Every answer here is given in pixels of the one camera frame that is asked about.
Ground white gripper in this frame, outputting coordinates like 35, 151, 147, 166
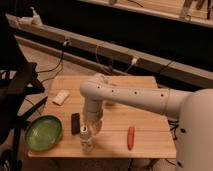
82, 109, 103, 136

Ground small white bottle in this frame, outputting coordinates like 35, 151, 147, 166
80, 125, 93, 152

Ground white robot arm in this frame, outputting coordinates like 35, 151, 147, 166
80, 74, 213, 171

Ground black rectangular remote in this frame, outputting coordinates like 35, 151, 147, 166
71, 113, 80, 135

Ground wooden table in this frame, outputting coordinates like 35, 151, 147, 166
28, 76, 176, 158

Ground orange carrot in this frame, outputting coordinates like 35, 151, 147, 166
127, 126, 135, 150

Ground white sponge block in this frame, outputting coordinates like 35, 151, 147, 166
52, 90, 70, 105

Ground green plate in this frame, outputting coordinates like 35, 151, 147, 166
25, 115, 62, 152

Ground black tripod stand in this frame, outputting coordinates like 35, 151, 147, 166
0, 13, 49, 171

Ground long metal rail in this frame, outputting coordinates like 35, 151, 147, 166
6, 14, 213, 88

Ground black floor cables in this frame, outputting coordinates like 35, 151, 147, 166
164, 119, 181, 168

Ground white device on rail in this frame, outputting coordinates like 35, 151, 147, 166
19, 6, 44, 28

